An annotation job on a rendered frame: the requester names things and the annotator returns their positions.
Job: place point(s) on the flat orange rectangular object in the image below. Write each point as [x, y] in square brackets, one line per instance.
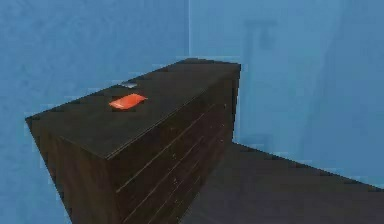
[127, 101]

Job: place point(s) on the dark brown chest of drawers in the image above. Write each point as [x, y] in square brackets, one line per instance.
[160, 140]

